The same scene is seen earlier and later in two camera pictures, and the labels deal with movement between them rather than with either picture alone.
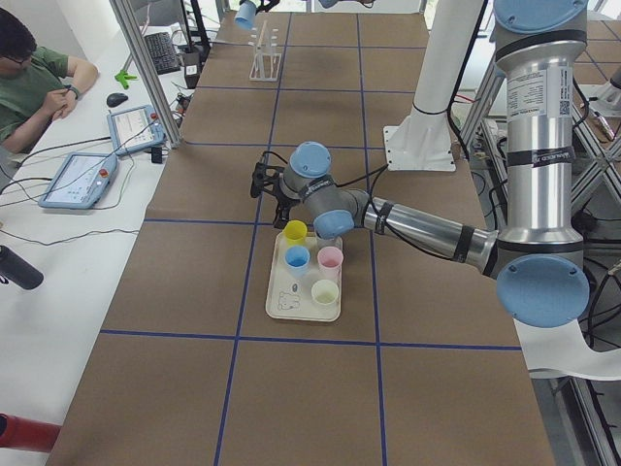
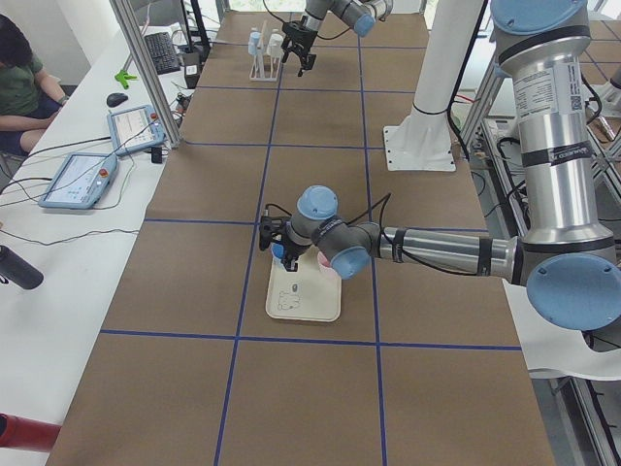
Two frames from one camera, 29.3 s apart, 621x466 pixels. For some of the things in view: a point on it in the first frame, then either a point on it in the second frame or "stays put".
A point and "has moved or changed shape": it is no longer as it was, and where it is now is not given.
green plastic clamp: (123, 78) stays put
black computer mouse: (114, 99) stays put
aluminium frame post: (136, 36) stays put
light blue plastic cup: (245, 17) -> (254, 40)
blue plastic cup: (296, 258) has moved or changed shape
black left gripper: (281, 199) -> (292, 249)
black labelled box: (191, 62) stays put
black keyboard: (164, 55) stays put
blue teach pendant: (80, 181) stays put
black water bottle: (18, 271) stays put
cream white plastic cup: (324, 293) -> (275, 48)
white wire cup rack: (266, 65) stays put
